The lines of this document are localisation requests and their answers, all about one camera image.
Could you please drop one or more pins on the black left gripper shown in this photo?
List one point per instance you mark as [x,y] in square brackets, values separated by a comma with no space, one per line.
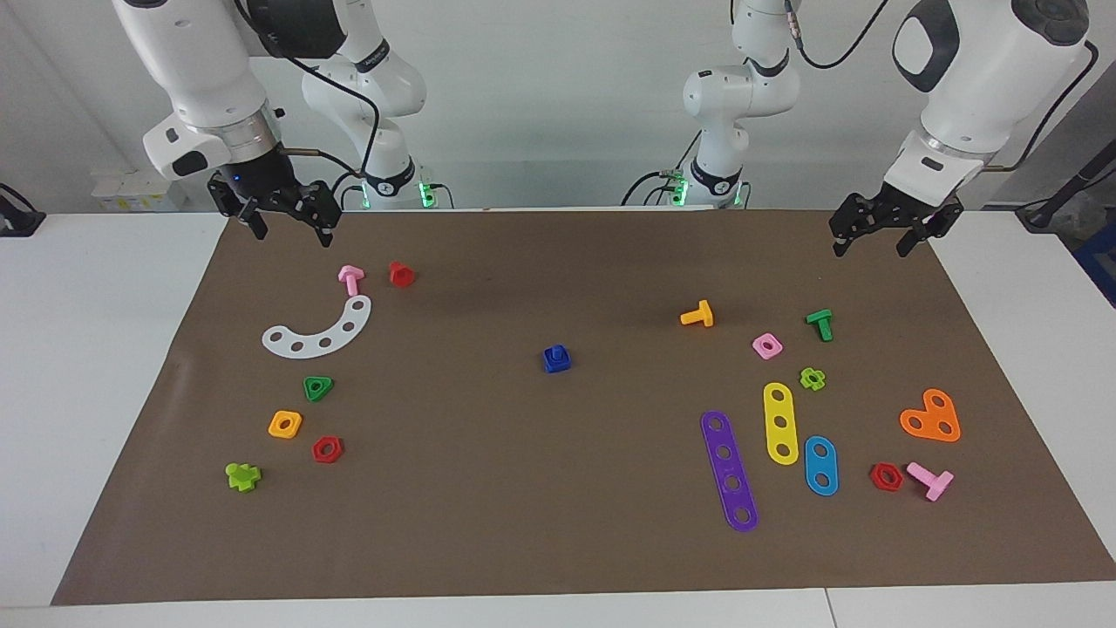
[898,209]

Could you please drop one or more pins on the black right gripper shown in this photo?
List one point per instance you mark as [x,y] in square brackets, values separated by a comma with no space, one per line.
[261,187]

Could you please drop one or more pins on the blue plastic bolt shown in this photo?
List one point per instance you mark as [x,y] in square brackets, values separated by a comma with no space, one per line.
[555,352]

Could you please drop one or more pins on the blue square plastic nut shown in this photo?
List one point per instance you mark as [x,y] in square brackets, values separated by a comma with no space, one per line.
[558,367]

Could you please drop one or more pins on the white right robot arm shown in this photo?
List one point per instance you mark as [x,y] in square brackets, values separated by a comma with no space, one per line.
[192,61]

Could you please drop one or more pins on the pink plastic bolt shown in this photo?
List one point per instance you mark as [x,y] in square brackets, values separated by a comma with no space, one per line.
[937,484]
[351,279]

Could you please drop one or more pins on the dark green plastic bolt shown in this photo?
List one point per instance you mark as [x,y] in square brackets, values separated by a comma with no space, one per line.
[820,321]

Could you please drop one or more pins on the white curved perforated plate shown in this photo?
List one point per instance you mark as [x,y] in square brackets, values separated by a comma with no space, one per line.
[311,345]

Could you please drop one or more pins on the red plastic bolt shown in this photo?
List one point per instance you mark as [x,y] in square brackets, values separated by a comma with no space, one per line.
[401,275]

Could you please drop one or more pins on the lime green flower nut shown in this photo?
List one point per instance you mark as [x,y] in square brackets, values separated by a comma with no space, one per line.
[804,378]

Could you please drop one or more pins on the green triangular plastic nut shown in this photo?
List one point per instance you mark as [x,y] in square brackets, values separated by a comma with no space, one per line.
[324,382]

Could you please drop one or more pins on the pink square plastic nut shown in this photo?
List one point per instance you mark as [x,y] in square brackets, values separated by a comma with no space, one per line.
[757,343]

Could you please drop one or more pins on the orange heart-shaped plate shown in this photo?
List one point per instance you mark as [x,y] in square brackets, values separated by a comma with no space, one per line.
[931,419]

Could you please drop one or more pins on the orange plastic bolt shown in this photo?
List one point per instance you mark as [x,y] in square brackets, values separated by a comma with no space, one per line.
[703,316]

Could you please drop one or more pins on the yellow three-hole plate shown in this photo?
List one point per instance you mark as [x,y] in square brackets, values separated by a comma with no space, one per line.
[779,410]

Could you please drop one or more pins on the orange square plastic nut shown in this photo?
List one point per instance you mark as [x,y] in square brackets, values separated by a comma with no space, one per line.
[275,427]

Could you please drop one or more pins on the blue crate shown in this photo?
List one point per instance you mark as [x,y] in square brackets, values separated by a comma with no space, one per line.
[1100,262]

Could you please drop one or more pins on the red hexagonal plastic nut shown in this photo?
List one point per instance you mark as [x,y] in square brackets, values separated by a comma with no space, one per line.
[875,478]
[318,453]

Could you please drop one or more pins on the blue two-hole plate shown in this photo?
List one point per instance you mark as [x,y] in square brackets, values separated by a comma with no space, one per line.
[820,466]

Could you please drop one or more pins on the lime green plastic bolt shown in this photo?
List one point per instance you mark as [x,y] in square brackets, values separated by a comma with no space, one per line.
[242,478]

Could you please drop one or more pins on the purple four-hole plate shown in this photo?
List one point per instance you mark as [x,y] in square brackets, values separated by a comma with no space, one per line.
[728,467]

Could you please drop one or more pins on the black clamp device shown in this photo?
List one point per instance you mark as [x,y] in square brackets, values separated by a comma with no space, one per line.
[17,222]

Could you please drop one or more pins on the brown table mat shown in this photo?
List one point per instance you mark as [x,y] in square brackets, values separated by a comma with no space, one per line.
[523,480]

